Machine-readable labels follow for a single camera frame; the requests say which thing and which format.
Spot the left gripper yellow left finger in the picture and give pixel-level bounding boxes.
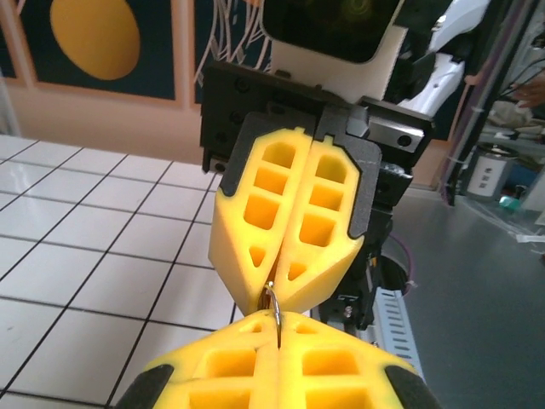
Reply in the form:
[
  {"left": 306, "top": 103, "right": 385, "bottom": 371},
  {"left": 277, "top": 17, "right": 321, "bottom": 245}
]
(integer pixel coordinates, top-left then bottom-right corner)
[{"left": 114, "top": 310, "right": 280, "bottom": 409}]

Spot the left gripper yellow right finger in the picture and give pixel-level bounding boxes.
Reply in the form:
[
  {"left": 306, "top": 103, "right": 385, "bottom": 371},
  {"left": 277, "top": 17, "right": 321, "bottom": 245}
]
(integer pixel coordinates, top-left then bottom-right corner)
[{"left": 276, "top": 310, "right": 444, "bottom": 409}]

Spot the keyring with black tag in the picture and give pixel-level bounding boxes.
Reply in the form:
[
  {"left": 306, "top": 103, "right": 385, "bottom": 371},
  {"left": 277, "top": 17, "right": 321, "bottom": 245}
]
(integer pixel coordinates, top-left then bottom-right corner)
[{"left": 262, "top": 282, "right": 283, "bottom": 349}]

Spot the white labelled container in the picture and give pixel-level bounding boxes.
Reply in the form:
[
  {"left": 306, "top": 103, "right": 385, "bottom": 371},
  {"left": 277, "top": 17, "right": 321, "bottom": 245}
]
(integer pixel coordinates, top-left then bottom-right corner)
[{"left": 468, "top": 144, "right": 517, "bottom": 201}]

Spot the small teal object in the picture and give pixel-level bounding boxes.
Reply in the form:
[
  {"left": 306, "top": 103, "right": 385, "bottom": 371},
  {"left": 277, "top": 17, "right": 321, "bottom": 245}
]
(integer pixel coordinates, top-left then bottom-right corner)
[{"left": 498, "top": 194, "right": 524, "bottom": 213}]

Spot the person's hand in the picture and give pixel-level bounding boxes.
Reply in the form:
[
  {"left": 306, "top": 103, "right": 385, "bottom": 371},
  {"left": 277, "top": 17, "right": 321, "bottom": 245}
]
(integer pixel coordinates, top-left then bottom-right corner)
[{"left": 513, "top": 78, "right": 545, "bottom": 108}]

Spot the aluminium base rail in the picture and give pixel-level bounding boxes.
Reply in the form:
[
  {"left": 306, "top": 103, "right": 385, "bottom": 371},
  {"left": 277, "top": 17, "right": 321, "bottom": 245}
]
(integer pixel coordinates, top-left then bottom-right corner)
[{"left": 309, "top": 293, "right": 380, "bottom": 346}]

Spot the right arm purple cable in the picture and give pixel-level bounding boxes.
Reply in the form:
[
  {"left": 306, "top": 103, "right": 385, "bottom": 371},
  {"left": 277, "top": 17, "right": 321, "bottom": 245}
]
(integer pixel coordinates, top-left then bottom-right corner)
[{"left": 385, "top": 236, "right": 421, "bottom": 297}]

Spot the grey slotted cable duct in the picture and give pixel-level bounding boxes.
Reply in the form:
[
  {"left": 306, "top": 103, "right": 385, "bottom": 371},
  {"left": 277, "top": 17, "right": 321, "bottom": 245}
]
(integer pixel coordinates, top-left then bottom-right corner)
[{"left": 369, "top": 288, "right": 425, "bottom": 384}]

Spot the grey metal base plate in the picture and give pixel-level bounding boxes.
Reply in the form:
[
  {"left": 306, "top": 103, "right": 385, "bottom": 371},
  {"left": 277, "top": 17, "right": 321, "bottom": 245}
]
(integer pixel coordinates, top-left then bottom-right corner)
[{"left": 365, "top": 187, "right": 545, "bottom": 409}]

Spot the aluminium frame post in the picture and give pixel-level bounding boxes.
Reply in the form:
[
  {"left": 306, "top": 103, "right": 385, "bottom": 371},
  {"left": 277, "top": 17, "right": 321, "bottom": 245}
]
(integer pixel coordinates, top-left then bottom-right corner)
[
  {"left": 442, "top": 0, "right": 527, "bottom": 205},
  {"left": 0, "top": 74, "right": 20, "bottom": 137}
]

